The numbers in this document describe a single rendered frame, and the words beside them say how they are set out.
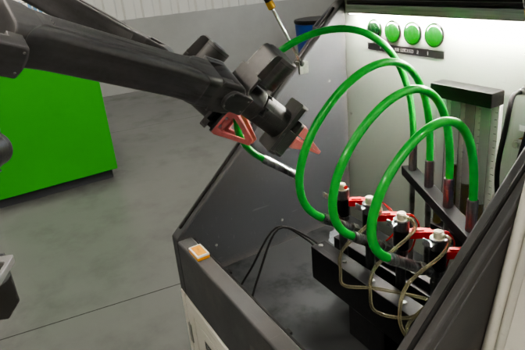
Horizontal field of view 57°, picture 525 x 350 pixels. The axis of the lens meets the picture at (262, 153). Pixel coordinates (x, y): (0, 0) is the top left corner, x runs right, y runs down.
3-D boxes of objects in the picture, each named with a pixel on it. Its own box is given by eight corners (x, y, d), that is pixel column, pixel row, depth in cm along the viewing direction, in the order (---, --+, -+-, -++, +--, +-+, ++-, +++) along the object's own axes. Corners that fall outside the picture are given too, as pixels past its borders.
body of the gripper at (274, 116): (311, 111, 86) (280, 87, 82) (276, 157, 87) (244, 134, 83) (298, 101, 91) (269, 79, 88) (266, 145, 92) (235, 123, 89)
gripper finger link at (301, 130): (333, 148, 89) (297, 119, 85) (309, 178, 90) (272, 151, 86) (319, 136, 95) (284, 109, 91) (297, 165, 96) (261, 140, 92)
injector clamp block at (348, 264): (314, 303, 110) (310, 244, 105) (348, 286, 115) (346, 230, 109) (435, 406, 83) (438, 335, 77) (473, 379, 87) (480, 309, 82)
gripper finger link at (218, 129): (267, 127, 101) (233, 98, 102) (259, 132, 94) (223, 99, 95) (246, 151, 103) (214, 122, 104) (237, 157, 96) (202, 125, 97)
